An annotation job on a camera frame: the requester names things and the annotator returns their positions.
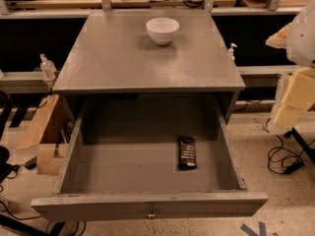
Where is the black chair left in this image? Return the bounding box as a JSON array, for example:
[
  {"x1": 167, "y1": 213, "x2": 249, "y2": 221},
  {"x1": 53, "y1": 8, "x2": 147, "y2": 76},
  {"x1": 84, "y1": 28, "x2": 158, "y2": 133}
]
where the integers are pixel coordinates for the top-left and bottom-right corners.
[{"x1": 0, "y1": 91, "x2": 14, "y2": 183}]

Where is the clear sanitizer bottle left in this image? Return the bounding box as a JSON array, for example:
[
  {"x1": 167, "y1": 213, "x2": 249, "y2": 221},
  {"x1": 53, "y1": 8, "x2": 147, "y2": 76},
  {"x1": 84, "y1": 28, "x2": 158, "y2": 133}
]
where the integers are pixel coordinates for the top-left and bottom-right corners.
[{"x1": 39, "y1": 54, "x2": 57, "y2": 80}]

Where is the white pump bottle right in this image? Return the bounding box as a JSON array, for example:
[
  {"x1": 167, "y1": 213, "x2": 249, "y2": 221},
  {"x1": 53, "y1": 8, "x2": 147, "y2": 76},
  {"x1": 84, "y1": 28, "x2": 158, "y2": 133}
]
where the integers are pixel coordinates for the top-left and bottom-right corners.
[{"x1": 228, "y1": 43, "x2": 237, "y2": 61}]

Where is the blue tape floor mark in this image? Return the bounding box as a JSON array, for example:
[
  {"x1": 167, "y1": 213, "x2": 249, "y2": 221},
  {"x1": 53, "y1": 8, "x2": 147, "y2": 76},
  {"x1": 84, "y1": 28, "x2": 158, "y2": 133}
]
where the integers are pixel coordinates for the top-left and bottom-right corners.
[{"x1": 240, "y1": 220, "x2": 268, "y2": 236}]

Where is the black stand base leg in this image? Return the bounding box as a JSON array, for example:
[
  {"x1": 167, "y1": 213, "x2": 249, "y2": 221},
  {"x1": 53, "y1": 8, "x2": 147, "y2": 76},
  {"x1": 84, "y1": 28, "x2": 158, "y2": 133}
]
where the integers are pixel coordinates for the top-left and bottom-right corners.
[{"x1": 284, "y1": 128, "x2": 315, "y2": 163}]

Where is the open grey top drawer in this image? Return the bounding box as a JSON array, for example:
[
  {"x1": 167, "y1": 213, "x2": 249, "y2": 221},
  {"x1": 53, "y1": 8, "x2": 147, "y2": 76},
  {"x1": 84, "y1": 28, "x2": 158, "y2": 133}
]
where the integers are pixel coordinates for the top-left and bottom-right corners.
[{"x1": 31, "y1": 94, "x2": 268, "y2": 221}]

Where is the black floor cable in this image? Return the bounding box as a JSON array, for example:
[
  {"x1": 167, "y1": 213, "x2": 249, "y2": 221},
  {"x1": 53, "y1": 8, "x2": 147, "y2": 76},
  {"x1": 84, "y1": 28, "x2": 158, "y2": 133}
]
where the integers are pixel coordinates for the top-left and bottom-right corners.
[
  {"x1": 0, "y1": 199, "x2": 87, "y2": 236},
  {"x1": 262, "y1": 117, "x2": 315, "y2": 176}
]

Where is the dark rxbar chocolate bar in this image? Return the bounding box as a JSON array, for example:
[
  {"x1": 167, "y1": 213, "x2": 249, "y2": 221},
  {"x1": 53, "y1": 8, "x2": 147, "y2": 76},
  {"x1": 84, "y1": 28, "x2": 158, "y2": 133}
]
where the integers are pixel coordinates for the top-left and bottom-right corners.
[{"x1": 177, "y1": 137, "x2": 197, "y2": 170}]

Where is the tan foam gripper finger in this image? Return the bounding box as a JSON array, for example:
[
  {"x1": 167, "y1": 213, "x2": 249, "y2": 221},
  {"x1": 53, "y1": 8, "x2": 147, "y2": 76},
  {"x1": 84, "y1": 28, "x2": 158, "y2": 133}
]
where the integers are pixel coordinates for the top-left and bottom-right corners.
[
  {"x1": 266, "y1": 24, "x2": 291, "y2": 49},
  {"x1": 273, "y1": 67, "x2": 315, "y2": 127}
]

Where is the black floor cable left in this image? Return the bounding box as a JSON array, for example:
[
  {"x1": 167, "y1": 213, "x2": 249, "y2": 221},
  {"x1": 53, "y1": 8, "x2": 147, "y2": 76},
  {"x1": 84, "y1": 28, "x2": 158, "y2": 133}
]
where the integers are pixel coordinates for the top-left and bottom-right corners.
[{"x1": 0, "y1": 199, "x2": 87, "y2": 236}]

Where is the black floor cable right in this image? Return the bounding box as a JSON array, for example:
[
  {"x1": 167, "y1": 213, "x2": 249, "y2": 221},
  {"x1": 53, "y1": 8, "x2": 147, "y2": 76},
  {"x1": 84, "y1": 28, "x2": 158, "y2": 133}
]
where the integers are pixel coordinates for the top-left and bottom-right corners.
[{"x1": 262, "y1": 117, "x2": 315, "y2": 176}]

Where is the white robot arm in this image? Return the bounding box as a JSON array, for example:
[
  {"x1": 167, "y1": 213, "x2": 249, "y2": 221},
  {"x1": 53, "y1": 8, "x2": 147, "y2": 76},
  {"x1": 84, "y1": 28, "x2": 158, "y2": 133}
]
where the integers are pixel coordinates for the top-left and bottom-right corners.
[{"x1": 266, "y1": 0, "x2": 315, "y2": 129}]

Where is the metal drawer knob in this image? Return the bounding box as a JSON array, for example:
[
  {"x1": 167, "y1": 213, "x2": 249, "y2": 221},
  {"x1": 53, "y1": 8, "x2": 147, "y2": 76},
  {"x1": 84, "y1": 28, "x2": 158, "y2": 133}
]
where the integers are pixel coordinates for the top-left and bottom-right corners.
[{"x1": 147, "y1": 206, "x2": 157, "y2": 219}]

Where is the white ceramic bowl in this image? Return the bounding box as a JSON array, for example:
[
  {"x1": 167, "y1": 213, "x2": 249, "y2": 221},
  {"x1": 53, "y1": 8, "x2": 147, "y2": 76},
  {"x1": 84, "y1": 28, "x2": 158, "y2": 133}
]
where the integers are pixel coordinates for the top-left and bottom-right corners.
[{"x1": 146, "y1": 18, "x2": 179, "y2": 45}]

